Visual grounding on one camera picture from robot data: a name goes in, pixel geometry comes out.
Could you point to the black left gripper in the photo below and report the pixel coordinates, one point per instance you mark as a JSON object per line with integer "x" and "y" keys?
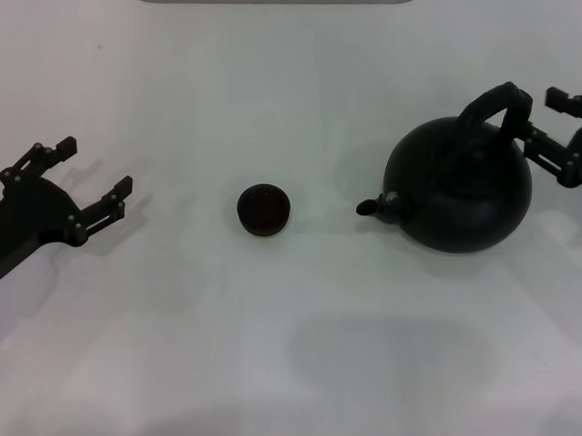
{"x": 30, "y": 216}

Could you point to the small dark round teacup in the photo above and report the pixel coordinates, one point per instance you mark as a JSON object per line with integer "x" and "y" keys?
{"x": 263, "y": 209}

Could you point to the white tablecloth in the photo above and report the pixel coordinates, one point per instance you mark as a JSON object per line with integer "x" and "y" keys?
{"x": 288, "y": 285}

